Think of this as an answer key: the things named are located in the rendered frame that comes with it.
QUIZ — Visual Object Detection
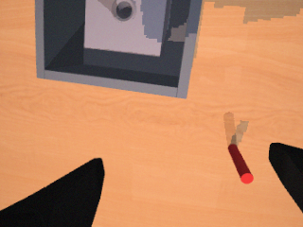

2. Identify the red peg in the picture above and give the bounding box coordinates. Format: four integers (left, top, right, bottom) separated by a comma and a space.
228, 144, 254, 184

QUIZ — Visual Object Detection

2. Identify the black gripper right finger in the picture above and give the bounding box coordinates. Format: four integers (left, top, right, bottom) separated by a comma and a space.
269, 143, 303, 213

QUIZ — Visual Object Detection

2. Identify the grey square plate with central hole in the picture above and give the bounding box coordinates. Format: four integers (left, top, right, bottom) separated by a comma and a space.
84, 0, 170, 56

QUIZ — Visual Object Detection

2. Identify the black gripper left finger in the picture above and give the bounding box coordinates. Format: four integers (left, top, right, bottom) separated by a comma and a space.
0, 158, 105, 227

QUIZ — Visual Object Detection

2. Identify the grey open square box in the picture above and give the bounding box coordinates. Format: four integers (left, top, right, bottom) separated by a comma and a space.
34, 0, 202, 99

